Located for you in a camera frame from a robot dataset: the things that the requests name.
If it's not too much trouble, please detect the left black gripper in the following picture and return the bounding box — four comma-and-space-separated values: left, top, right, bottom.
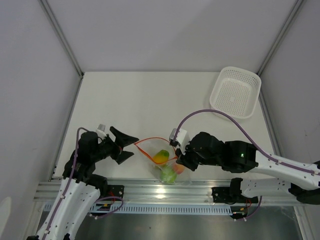
91, 126, 139, 164

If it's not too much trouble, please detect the red yellow peach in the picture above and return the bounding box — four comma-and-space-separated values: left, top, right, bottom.
172, 163, 185, 175

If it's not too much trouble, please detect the clear orange-zipper zip bag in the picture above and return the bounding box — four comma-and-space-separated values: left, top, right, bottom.
134, 137, 192, 185

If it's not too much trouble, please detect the yellow green mango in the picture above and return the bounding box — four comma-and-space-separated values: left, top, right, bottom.
152, 149, 170, 165

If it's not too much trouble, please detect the green apple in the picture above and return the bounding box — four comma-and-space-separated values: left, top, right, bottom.
160, 167, 177, 184

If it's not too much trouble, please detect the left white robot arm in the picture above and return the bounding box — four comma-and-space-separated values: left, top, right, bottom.
27, 124, 139, 240

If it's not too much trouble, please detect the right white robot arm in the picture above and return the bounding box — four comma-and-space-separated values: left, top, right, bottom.
169, 130, 320, 205

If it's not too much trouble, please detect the white perforated plastic basket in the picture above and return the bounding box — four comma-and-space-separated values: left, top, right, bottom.
209, 66, 262, 122

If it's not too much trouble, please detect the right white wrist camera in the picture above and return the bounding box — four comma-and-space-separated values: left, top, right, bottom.
169, 128, 190, 153

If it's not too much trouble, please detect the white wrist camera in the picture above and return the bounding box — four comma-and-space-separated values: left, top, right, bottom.
96, 124, 107, 140
169, 128, 190, 153

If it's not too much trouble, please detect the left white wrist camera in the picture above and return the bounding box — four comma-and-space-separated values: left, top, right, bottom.
96, 124, 107, 140

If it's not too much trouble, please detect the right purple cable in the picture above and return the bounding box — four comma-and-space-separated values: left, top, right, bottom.
173, 109, 320, 222

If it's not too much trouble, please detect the purple cable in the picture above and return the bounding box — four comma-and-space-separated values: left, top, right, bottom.
173, 109, 320, 222
39, 127, 125, 240

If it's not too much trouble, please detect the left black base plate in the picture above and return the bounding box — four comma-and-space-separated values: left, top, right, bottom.
106, 185, 125, 202

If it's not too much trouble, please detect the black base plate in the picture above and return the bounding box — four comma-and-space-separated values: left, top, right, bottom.
106, 185, 125, 202
211, 186, 259, 205

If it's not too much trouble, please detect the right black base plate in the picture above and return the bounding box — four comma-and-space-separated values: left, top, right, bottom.
211, 186, 259, 205

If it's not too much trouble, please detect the white slotted cable duct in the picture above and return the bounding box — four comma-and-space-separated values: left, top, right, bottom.
43, 203, 232, 216

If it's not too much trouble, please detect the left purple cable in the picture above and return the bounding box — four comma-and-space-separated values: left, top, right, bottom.
39, 127, 125, 240

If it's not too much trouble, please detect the aluminium mounting rail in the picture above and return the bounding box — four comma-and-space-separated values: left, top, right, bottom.
33, 178, 304, 206

